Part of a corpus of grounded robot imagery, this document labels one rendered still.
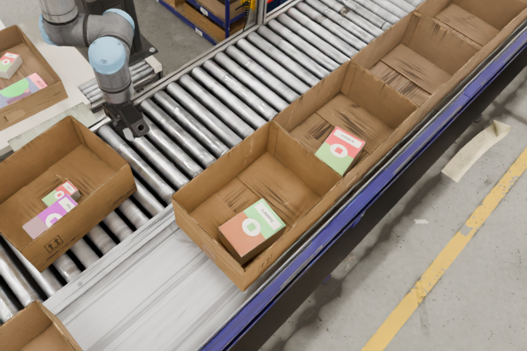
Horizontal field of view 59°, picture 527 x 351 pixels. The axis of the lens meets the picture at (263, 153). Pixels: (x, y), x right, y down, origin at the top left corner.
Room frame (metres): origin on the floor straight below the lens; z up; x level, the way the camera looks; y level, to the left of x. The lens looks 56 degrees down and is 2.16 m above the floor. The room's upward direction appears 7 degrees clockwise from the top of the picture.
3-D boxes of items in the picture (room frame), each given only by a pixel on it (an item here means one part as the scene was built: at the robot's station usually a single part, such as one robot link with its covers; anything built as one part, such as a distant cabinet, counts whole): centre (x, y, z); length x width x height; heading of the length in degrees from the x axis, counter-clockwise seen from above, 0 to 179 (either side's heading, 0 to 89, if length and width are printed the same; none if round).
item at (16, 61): (1.21, 1.04, 0.78); 0.10 x 0.06 x 0.05; 172
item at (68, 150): (0.67, 0.64, 0.83); 0.39 x 0.29 x 0.17; 146
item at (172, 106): (1.05, 0.26, 0.72); 0.52 x 0.05 x 0.05; 51
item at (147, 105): (1.00, 0.30, 0.72); 0.52 x 0.05 x 0.05; 51
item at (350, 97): (0.94, -0.25, 0.96); 0.39 x 0.29 x 0.17; 141
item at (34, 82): (1.08, 0.93, 0.78); 0.19 x 0.14 x 0.02; 140
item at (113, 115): (0.84, 0.44, 1.08); 0.09 x 0.08 x 0.12; 52
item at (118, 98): (0.84, 0.43, 1.16); 0.10 x 0.09 x 0.05; 142
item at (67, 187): (0.67, 0.64, 0.78); 0.10 x 0.06 x 0.05; 144
